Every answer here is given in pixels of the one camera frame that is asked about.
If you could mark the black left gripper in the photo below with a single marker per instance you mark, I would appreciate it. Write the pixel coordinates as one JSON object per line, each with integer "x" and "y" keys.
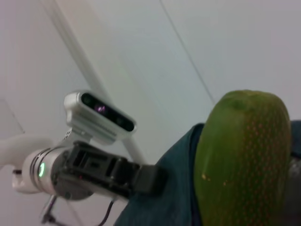
{"x": 98, "y": 169}

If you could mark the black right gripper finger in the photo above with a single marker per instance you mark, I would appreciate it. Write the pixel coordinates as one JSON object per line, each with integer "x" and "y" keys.
{"x": 295, "y": 183}

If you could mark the dark teal insulated bag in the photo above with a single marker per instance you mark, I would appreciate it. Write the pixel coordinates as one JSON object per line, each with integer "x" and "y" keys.
{"x": 174, "y": 188}

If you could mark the green cucumber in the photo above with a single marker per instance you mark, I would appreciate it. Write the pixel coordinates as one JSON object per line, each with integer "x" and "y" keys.
{"x": 242, "y": 160}

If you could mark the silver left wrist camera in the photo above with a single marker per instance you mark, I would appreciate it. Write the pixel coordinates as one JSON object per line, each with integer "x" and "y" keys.
{"x": 94, "y": 117}

